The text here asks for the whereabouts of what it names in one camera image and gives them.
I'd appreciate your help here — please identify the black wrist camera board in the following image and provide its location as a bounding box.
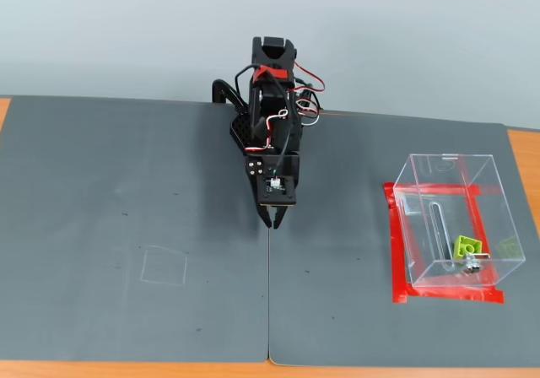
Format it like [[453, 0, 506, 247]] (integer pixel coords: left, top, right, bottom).
[[257, 175, 298, 208]]

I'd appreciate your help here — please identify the metal box latch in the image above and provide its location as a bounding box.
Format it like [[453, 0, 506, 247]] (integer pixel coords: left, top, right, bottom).
[[462, 252, 491, 275]]

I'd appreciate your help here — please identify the red white black servo cable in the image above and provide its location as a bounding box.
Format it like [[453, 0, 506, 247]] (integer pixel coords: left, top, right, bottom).
[[293, 62, 327, 127]]

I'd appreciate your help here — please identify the transparent plastic box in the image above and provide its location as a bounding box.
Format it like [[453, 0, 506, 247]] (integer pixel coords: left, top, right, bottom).
[[392, 153, 527, 289]]

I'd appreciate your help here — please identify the green lego block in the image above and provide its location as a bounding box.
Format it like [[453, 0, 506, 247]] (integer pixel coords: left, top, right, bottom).
[[452, 234, 483, 258]]

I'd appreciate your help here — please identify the black table clamp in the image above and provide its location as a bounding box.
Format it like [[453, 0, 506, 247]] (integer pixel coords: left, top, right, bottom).
[[211, 79, 248, 116]]

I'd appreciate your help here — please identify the grey rubber mat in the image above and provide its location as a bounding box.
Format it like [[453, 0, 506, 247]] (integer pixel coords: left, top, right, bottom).
[[267, 110, 540, 369], [0, 94, 271, 365]]

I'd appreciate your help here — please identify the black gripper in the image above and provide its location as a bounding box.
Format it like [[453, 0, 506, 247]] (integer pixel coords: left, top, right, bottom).
[[244, 151, 302, 230]]

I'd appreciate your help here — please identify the red tape band on arm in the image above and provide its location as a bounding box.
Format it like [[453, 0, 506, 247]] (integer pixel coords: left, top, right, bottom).
[[252, 66, 290, 81]]

